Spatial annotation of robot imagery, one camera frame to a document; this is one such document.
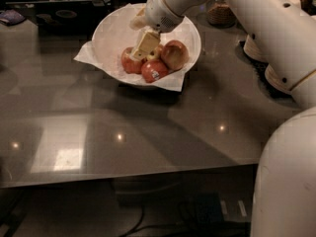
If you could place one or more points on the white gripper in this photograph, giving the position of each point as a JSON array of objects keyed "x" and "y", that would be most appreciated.
[{"x": 159, "y": 12}]

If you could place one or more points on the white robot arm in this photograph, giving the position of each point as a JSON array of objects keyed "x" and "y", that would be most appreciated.
[{"x": 284, "y": 201}]

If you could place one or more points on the small yellow-green apple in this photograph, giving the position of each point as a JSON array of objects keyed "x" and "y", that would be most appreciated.
[{"x": 156, "y": 53}]

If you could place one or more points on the white bowl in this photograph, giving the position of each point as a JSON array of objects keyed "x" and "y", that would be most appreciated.
[{"x": 112, "y": 33}]

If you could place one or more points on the large red apple right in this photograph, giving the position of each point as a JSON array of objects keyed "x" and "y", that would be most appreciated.
[{"x": 175, "y": 54}]

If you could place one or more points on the red apple with sticker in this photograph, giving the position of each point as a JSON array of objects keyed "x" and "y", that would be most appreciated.
[{"x": 153, "y": 70}]

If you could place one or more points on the white paper liner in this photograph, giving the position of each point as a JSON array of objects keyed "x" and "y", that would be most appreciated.
[{"x": 108, "y": 46}]

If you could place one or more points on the glass jar with granola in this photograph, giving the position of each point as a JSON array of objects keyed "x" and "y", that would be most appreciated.
[{"x": 219, "y": 14}]

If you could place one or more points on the black laptop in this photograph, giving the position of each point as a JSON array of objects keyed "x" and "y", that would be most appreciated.
[{"x": 64, "y": 17}]

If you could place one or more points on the paper plate stack rear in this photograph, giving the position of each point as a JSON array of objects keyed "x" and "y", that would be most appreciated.
[{"x": 252, "y": 50}]

